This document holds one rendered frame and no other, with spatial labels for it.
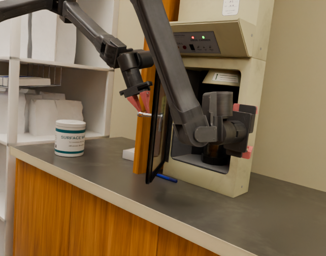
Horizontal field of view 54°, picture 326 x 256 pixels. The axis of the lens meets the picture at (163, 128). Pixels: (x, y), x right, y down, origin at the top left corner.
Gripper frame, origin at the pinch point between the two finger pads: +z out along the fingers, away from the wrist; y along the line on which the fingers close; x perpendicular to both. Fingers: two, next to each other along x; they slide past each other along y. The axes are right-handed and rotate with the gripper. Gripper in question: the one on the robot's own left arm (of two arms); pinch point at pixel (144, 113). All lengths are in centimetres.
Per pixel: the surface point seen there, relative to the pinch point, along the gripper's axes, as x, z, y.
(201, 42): -8.1, -16.1, -24.4
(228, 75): -14.1, -2.9, -29.6
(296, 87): -42, 10, -56
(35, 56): -71, -52, 67
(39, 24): -70, -67, 57
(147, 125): -19.8, 4.6, 5.4
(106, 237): 0.7, 36.5, 27.3
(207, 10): -15.3, -26.8, -29.8
